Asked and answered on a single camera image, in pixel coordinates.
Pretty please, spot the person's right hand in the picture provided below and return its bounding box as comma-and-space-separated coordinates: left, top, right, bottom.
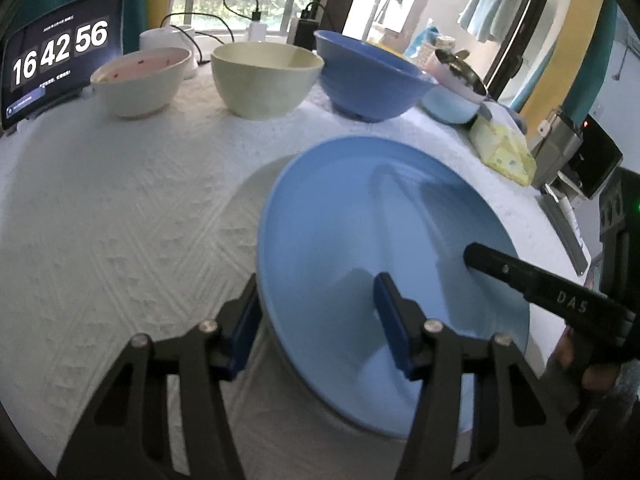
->
552, 329, 621, 393

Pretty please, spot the pale lilac bowl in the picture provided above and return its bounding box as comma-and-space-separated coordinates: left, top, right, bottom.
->
434, 57, 486, 104

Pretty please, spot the light blue hanging garment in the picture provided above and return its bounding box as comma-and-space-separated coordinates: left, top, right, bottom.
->
457, 0, 524, 44

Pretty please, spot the black tablet clock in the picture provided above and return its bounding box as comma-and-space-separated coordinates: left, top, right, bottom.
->
0, 0, 126, 131

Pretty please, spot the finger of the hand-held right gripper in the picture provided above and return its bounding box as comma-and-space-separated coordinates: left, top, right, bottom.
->
464, 242, 627, 322

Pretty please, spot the cream bowl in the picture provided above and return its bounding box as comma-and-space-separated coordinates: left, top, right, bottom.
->
210, 42, 325, 121

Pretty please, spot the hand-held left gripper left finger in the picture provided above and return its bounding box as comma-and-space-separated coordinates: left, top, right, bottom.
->
57, 274, 263, 480

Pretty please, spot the black cable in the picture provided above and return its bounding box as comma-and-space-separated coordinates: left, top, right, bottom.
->
300, 2, 334, 29
160, 0, 262, 67

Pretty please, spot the pink dotted bowl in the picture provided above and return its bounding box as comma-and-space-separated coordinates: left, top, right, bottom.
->
90, 47, 192, 119

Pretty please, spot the light blue bowl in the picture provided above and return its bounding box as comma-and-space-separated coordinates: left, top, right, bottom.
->
421, 85, 484, 126

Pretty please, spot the blue plate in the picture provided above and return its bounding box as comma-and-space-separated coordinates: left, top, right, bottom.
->
256, 136, 531, 440

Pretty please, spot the white charger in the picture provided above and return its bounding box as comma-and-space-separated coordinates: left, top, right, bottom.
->
248, 10, 269, 42

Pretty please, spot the black charger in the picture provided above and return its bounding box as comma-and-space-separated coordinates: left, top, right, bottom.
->
294, 17, 321, 51

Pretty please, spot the yellow patterned tissue pack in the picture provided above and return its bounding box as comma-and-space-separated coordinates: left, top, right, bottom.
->
469, 115, 537, 187

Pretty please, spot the blue plastic bag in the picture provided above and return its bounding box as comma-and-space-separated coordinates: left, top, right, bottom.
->
404, 17, 441, 59

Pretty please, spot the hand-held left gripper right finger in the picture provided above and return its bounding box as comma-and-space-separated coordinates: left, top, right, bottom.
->
373, 272, 583, 480

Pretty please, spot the white cylindrical container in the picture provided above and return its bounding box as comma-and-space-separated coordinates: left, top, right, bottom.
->
139, 24, 196, 80

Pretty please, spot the large blue bowl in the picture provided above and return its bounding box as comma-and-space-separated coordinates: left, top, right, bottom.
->
313, 30, 438, 122

